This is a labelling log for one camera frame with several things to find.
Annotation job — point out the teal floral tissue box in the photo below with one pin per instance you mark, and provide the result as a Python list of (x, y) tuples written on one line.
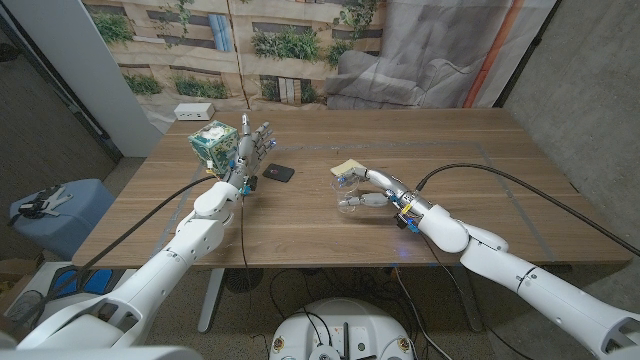
[(212, 145)]

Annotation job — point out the grey table leg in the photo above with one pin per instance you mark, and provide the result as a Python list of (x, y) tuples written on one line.
[(467, 300)]

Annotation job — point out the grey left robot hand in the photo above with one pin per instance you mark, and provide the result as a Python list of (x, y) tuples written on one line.
[(246, 150)]

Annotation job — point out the blue padded stool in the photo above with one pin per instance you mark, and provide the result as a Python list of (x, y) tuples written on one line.
[(75, 220)]

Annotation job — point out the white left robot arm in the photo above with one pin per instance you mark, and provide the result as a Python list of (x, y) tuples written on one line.
[(165, 270)]

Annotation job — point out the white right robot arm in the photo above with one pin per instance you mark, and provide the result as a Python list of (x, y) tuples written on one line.
[(550, 295)]

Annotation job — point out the white table leg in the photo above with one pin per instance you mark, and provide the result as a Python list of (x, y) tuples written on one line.
[(210, 305)]

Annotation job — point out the white robot torso base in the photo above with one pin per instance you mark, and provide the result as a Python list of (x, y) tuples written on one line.
[(345, 320)]

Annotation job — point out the blue and black bag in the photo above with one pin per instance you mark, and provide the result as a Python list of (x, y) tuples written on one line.
[(97, 281)]

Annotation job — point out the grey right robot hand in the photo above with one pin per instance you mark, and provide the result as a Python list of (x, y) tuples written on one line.
[(410, 205)]

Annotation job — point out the black and white device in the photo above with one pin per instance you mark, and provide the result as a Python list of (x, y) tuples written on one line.
[(47, 202)]

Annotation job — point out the yellow sponge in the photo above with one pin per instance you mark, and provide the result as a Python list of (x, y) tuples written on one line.
[(348, 164)]

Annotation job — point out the white power strip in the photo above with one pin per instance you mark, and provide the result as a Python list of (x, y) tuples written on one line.
[(194, 111)]

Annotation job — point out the black round floor object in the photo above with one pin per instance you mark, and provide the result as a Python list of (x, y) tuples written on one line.
[(243, 280)]

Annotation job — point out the printed fabric backdrop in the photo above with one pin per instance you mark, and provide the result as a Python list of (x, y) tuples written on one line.
[(300, 75)]

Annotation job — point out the clear glass beaker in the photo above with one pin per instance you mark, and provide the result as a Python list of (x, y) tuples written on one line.
[(348, 190)]

